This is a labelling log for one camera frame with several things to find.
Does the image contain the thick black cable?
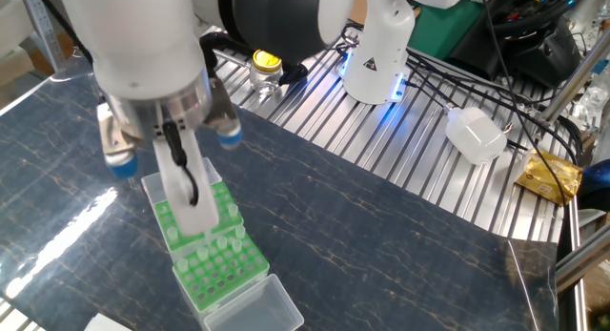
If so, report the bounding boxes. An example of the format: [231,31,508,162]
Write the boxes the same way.
[402,49,580,165]

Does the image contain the gold foil packet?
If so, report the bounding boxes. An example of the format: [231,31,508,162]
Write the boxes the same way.
[513,147,584,207]

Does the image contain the glass jar gold lid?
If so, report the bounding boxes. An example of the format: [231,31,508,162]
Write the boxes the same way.
[248,48,287,96]

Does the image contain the aluminium frame post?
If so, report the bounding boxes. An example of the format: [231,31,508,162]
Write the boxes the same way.
[538,34,610,127]

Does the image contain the white plastic bottle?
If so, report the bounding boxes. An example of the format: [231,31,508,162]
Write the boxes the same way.
[442,104,509,167]

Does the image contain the translucent tip box green rack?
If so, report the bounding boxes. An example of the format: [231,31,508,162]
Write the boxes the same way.
[141,156,245,265]
[172,225,305,331]

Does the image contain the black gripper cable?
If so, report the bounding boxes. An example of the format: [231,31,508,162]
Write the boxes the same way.
[161,120,200,208]

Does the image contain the brown cardboard sheet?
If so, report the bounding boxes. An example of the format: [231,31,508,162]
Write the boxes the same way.
[351,0,368,26]

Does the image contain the white paper sheet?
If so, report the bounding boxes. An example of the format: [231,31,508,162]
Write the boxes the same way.
[83,313,132,331]

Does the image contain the dark blue round object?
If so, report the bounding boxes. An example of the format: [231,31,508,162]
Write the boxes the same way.
[579,158,610,213]

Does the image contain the grey slotted angle post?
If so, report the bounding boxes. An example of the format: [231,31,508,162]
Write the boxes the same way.
[18,0,66,72]

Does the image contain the silver wrist camera blue caps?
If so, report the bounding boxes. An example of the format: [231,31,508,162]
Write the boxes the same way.
[97,77,243,179]

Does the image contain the black racing wheel controller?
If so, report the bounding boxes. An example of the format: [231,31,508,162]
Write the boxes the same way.
[493,0,583,90]

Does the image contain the dark marble pattern mat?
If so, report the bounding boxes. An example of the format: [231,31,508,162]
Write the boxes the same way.
[0,25,559,331]

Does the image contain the green cloth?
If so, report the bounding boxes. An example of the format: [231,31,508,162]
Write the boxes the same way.
[407,0,499,61]

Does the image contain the aluminium frame rail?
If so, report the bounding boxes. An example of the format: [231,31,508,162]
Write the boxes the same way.
[555,225,610,331]

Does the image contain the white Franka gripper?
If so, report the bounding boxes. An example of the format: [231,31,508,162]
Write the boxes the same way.
[152,128,220,238]

